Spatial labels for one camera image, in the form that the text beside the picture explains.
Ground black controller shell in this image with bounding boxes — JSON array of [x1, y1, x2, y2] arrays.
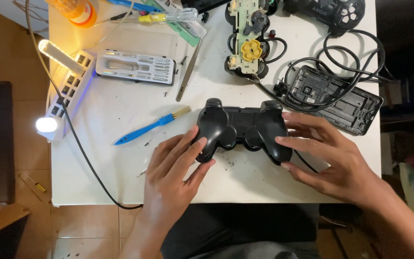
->
[[282, 0, 366, 39]]

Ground white power strip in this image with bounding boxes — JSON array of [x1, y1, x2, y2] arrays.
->
[[36, 50, 96, 141]]

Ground thin black controller cable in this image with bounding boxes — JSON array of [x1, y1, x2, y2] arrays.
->
[[293, 149, 320, 174]]

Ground white screwdriver bit case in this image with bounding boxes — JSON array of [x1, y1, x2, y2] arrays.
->
[[96, 49, 177, 86]]

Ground stick LED lamp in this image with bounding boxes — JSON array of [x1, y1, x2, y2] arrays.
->
[[38, 39, 86, 76]]

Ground metal tweezers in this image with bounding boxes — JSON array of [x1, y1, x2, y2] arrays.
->
[[176, 36, 204, 102]]

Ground person's left hand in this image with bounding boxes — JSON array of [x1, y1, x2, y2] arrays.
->
[[144, 125, 216, 224]]

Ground black power cable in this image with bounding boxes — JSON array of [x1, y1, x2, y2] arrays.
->
[[25, 0, 144, 211]]

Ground blue handled brush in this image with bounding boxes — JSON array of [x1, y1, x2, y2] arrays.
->
[[114, 106, 192, 146]]

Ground yellow rubber button pad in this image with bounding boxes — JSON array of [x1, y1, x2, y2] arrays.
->
[[240, 39, 264, 62]]

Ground black game controller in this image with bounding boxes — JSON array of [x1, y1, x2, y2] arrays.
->
[[193, 98, 294, 166]]

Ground round LED light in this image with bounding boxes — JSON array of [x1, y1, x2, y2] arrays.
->
[[36, 117, 59, 133]]

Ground black device housing frame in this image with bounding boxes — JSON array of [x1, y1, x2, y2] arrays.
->
[[288, 65, 384, 136]]

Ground person's black shorts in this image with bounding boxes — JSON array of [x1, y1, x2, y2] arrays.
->
[[160, 203, 321, 259]]

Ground opened controller with circuit board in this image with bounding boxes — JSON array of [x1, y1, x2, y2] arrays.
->
[[224, 0, 289, 80]]

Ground black plastic part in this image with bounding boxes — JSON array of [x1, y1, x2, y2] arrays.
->
[[181, 0, 231, 14]]

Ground clear handled screwdriver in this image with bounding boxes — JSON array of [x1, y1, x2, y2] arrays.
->
[[94, 8, 199, 28]]

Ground person's right hand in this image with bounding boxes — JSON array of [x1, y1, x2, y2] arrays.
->
[[275, 112, 383, 208]]

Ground orange bottle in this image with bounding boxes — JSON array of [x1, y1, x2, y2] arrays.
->
[[45, 0, 98, 29]]

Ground coiled black cable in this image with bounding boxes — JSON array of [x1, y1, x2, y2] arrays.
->
[[255, 29, 391, 113]]

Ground blue plastic tool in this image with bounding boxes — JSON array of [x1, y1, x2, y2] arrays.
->
[[106, 0, 161, 14]]

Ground yellow handled screwdriver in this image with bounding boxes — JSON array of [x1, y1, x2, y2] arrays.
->
[[19, 173, 47, 193]]

